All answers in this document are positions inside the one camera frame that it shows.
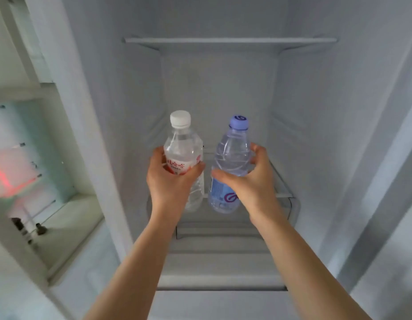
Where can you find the person's right hand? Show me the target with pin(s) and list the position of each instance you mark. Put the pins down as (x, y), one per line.
(256, 193)

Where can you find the person's left hand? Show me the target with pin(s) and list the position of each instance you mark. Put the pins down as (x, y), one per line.
(166, 189)

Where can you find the purple cap water bottle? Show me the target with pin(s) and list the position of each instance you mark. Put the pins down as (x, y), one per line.
(232, 153)

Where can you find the red label water bottle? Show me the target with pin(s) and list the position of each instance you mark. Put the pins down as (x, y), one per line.
(182, 146)

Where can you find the white refrigerator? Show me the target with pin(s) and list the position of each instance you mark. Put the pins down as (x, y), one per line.
(219, 86)

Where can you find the person's right forearm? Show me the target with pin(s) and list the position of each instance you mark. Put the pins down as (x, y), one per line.
(302, 273)

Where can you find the person's left forearm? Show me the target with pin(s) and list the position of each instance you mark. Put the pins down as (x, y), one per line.
(136, 273)

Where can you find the glass refrigerator shelf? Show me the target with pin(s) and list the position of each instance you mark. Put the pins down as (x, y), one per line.
(226, 41)
(286, 189)

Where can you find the white sliding glass door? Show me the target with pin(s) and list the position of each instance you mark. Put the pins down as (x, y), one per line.
(12, 93)

